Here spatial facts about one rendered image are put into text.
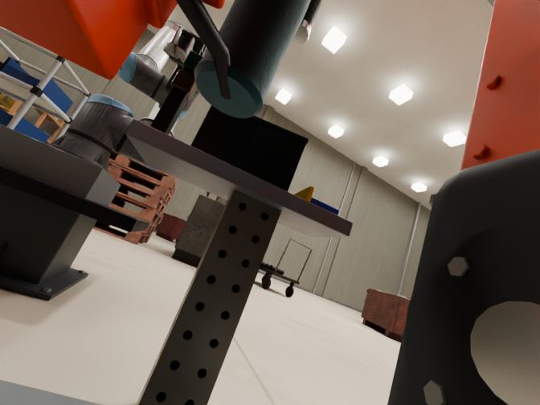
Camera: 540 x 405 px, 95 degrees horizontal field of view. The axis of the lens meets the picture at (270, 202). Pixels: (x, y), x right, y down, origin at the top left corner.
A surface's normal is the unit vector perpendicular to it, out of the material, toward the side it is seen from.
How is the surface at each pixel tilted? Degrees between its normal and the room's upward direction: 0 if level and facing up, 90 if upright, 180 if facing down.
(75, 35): 180
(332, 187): 90
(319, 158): 90
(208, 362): 90
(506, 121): 90
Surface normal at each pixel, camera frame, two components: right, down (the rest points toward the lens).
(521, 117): -0.89, -0.41
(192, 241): 0.23, -0.16
